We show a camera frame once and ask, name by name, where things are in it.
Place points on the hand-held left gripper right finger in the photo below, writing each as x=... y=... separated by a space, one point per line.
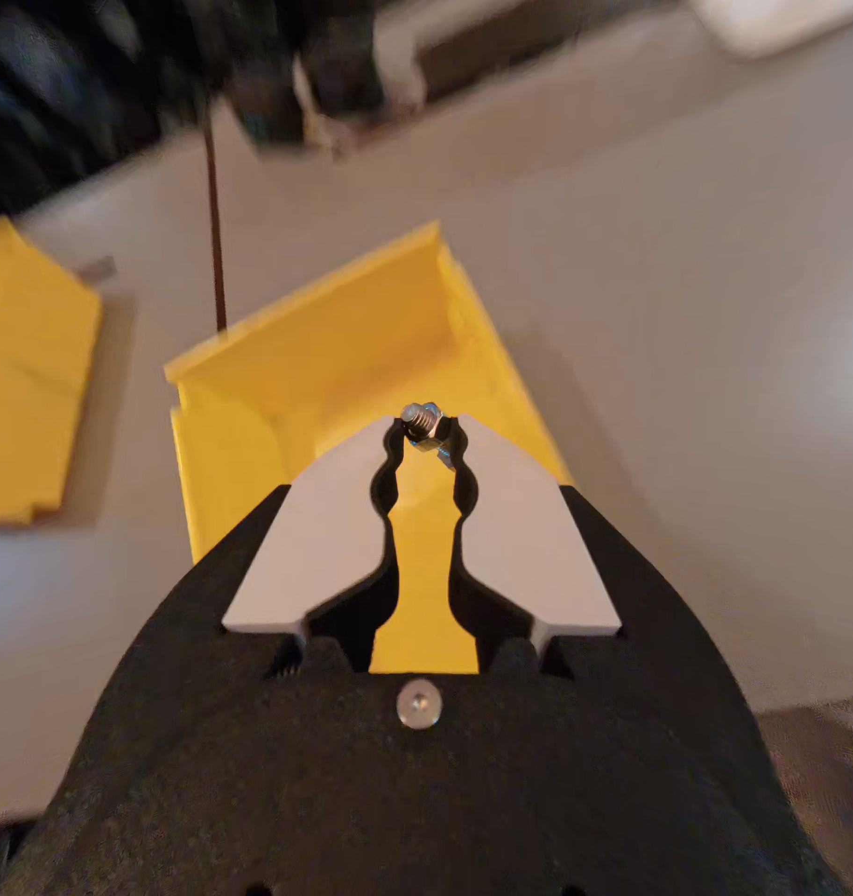
x=531 y=546

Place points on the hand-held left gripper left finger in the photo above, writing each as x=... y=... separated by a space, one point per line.
x=314 y=546

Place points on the steel hex bolt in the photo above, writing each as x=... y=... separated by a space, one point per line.
x=416 y=414

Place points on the yellow plastic bin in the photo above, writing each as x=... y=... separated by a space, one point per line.
x=34 y=385
x=342 y=364

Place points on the grey desk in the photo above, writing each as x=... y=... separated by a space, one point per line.
x=678 y=350

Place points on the dark bulky object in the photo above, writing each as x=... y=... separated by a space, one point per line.
x=83 y=84

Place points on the white monitor base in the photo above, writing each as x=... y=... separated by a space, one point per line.
x=783 y=21

